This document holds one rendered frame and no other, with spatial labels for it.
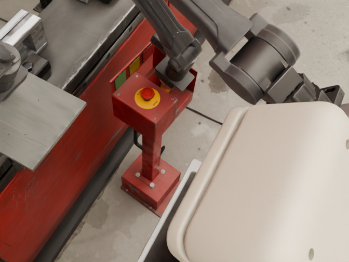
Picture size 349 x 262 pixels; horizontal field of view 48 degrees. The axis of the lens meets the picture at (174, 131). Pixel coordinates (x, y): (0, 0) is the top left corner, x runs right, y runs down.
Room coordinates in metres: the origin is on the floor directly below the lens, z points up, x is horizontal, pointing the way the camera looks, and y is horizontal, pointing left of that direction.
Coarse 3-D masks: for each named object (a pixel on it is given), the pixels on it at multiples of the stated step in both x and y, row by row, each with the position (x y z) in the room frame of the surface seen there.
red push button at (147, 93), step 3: (147, 87) 0.63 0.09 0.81; (141, 90) 0.61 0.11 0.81; (144, 90) 0.61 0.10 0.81; (147, 90) 0.61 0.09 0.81; (150, 90) 0.62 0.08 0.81; (153, 90) 0.62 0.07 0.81; (141, 93) 0.60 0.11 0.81; (144, 93) 0.60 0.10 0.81; (147, 93) 0.61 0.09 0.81; (150, 93) 0.61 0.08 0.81; (153, 93) 0.61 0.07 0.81; (141, 96) 0.60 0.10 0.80; (144, 96) 0.60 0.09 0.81; (147, 96) 0.60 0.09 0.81; (150, 96) 0.60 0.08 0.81; (153, 96) 0.60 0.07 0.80; (144, 99) 0.60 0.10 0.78; (147, 99) 0.59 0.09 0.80; (150, 99) 0.60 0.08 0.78
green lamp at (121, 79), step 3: (123, 72) 0.65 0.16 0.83; (120, 75) 0.64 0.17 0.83; (123, 75) 0.65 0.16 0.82; (117, 78) 0.62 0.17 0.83; (120, 78) 0.64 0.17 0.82; (123, 78) 0.64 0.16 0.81; (117, 81) 0.62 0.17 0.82; (120, 81) 0.63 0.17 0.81; (123, 81) 0.64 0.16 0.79; (117, 84) 0.62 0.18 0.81; (120, 84) 0.63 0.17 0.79; (117, 87) 0.62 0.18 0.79
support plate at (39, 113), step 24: (24, 96) 0.43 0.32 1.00; (48, 96) 0.43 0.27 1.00; (72, 96) 0.44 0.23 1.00; (0, 120) 0.36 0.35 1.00; (24, 120) 0.37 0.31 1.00; (48, 120) 0.38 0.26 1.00; (72, 120) 0.39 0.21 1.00; (0, 144) 0.31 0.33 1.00; (24, 144) 0.32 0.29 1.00; (48, 144) 0.32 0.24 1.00
